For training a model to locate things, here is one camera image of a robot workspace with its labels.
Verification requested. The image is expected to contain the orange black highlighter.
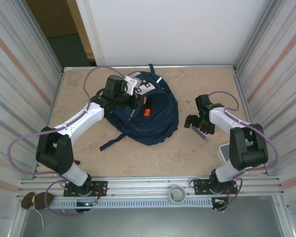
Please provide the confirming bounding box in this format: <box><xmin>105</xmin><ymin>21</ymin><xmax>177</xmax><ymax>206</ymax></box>
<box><xmin>142</xmin><ymin>98</ymin><xmax>153</xmax><ymax>117</ymax></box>

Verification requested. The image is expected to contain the purple pen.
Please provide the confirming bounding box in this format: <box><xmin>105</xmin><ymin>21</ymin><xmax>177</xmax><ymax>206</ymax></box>
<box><xmin>191</xmin><ymin>126</ymin><xmax>211</xmax><ymax>143</ymax></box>

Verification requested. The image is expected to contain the navy blue backpack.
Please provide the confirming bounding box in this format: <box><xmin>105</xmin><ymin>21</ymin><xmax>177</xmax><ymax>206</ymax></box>
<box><xmin>99</xmin><ymin>63</ymin><xmax>180</xmax><ymax>152</ymax></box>

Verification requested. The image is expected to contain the white grey flat device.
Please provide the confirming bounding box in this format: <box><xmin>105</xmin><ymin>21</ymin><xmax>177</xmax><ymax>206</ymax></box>
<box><xmin>218</xmin><ymin>144</ymin><xmax>234</xmax><ymax>165</ymax></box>

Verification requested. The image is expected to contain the grey round plastic cup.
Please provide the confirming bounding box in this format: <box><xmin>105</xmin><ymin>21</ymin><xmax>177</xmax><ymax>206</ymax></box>
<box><xmin>169</xmin><ymin>185</ymin><xmax>186</xmax><ymax>203</ymax></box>

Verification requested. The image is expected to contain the ribbed translucent side panel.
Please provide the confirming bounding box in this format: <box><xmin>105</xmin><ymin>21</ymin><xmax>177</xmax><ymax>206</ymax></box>
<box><xmin>0</xmin><ymin>0</ymin><xmax>64</xmax><ymax>223</ymax></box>
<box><xmin>233</xmin><ymin>0</ymin><xmax>296</xmax><ymax>223</ymax></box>

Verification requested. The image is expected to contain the brown cloth bundle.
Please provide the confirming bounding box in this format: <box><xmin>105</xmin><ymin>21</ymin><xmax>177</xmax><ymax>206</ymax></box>
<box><xmin>21</xmin><ymin>193</ymin><xmax>55</xmax><ymax>210</ymax></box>

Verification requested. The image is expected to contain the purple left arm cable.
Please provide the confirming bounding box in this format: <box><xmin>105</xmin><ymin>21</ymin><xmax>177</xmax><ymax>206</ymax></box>
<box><xmin>8</xmin><ymin>66</ymin><xmax>126</xmax><ymax>217</ymax></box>

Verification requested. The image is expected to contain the aluminium table edge rail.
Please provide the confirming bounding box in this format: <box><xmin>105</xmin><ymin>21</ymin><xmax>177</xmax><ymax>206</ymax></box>
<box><xmin>63</xmin><ymin>64</ymin><xmax>235</xmax><ymax>70</ymax></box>

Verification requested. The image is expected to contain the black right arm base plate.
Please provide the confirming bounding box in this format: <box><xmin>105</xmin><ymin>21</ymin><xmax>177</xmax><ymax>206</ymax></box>
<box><xmin>193</xmin><ymin>179</ymin><xmax>238</xmax><ymax>196</ymax></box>

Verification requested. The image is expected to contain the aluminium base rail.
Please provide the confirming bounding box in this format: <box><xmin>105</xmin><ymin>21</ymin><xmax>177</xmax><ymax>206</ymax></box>
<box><xmin>16</xmin><ymin>175</ymin><xmax>286</xmax><ymax>197</ymax></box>

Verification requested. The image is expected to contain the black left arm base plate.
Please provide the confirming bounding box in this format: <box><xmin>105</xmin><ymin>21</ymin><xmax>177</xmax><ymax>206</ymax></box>
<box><xmin>63</xmin><ymin>180</ymin><xmax>108</xmax><ymax>198</ymax></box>

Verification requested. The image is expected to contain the slotted grey cable duct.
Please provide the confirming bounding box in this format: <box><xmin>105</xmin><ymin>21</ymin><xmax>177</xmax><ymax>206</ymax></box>
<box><xmin>50</xmin><ymin>198</ymin><xmax>214</xmax><ymax>208</ymax></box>

